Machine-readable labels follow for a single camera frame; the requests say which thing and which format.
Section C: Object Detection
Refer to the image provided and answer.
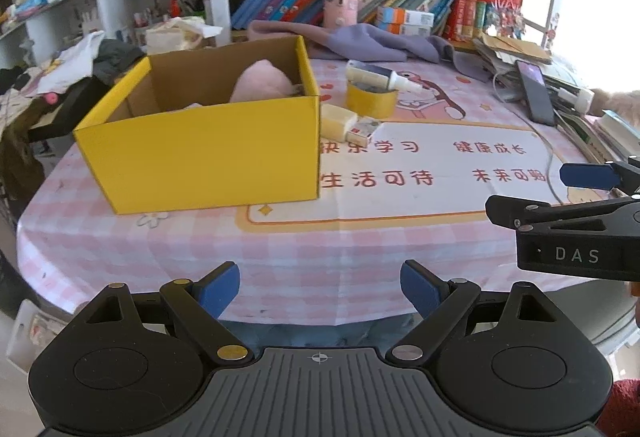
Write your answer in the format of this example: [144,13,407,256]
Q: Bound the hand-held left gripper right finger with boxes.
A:
[386,259,556,363]

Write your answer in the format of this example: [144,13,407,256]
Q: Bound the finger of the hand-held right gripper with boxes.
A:
[559,157,640,195]
[485,194,640,232]

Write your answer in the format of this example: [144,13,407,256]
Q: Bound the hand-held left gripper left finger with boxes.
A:
[82,261,253,364]

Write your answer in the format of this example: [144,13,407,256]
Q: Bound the yellow cardboard box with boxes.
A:
[72,34,321,215]

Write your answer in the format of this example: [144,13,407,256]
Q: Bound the small white red carton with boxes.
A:
[346,116,383,146]

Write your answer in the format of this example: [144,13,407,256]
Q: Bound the yellow tape roll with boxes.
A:
[346,81,399,120]

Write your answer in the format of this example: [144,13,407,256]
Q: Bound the cream rectangular block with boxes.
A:
[320,104,359,140]

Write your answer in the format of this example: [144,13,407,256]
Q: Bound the white spray bottle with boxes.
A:
[346,59,426,95]

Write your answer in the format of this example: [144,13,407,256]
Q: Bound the pink plush toy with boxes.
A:
[177,59,306,110]

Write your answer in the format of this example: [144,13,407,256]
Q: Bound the stack of papers and books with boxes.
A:
[472,34,640,168]

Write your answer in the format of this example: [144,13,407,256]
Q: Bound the white power adapter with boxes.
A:
[557,87,596,115]

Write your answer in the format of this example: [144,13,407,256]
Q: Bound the black smartphone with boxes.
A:
[515,59,557,126]

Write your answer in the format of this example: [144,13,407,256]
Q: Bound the red fleece clothing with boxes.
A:
[607,379,640,437]

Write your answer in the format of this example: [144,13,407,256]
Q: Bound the colourful figure box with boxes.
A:
[482,0,526,38]

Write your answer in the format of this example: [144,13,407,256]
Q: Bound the white plastic bag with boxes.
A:
[7,299,66,373]

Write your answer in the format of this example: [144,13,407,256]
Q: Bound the red thick dictionaries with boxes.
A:
[445,0,523,42]

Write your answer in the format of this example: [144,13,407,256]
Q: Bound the orange blue medicine box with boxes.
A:
[377,22,432,36]
[378,7,435,25]

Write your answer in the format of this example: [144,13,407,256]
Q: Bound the purple cloth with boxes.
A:
[247,19,493,82]

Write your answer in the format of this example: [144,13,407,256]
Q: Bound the cream crumpled paper bag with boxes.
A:
[145,17,223,55]

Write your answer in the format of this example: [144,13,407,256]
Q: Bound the pink cartoon tumbler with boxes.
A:
[323,0,360,30]

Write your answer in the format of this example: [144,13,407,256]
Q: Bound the white printed shirt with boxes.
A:
[25,31,106,98]

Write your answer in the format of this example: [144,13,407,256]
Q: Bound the group of pens and stationery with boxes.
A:
[132,0,208,30]

